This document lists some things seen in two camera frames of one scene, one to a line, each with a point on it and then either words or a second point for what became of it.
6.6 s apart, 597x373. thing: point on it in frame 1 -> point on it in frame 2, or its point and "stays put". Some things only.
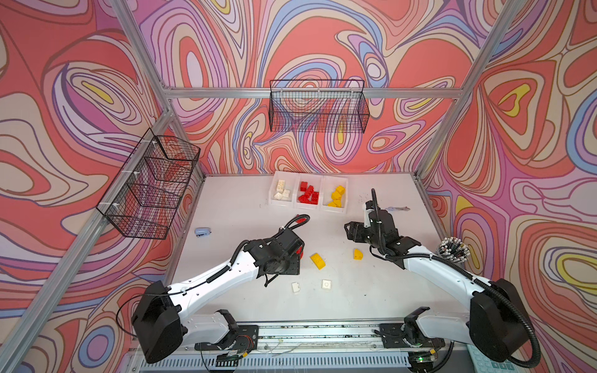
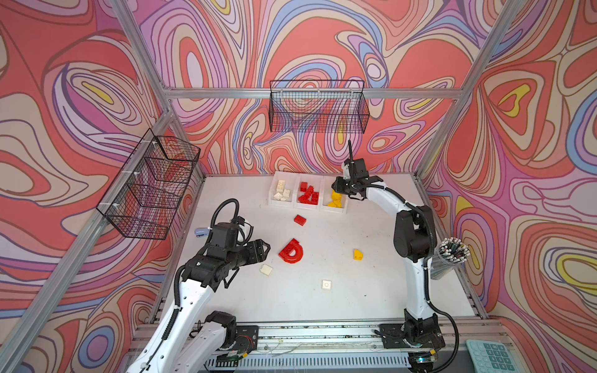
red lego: [309, 192] stays put
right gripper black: [355, 229] -> [338, 181]
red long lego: [315, 197] stays put
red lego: [304, 198] stays put
